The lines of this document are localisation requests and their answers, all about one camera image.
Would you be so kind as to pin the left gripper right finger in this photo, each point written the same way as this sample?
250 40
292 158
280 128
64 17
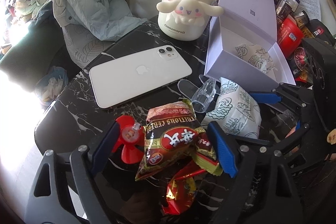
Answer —
226 148

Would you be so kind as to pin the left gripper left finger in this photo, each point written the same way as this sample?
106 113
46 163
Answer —
101 147

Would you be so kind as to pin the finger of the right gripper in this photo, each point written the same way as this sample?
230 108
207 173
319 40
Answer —
266 98

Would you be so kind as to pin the red plastic flower suction toy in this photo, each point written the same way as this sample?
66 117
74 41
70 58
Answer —
131 138

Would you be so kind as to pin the white printed snack pack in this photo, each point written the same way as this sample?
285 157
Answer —
236 112
256 56

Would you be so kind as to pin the brown cereal snack pack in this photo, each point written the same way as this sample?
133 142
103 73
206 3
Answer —
171 132

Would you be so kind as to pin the red gold candy pack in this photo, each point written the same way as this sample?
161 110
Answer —
181 190

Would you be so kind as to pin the red canister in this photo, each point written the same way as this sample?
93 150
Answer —
289 37

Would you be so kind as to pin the white smartphone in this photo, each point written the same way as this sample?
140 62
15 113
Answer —
130 76

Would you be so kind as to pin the black gold oat bag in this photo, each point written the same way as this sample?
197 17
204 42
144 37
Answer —
306 61

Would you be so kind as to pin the clear jar dark label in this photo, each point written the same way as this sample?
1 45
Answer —
283 9

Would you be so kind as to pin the lavender open gift box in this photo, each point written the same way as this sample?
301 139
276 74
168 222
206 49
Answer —
245 22

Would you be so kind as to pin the white paper sheet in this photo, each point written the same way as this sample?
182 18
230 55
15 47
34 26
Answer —
311 7

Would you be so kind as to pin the dark green sofa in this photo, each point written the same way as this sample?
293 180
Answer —
33 57

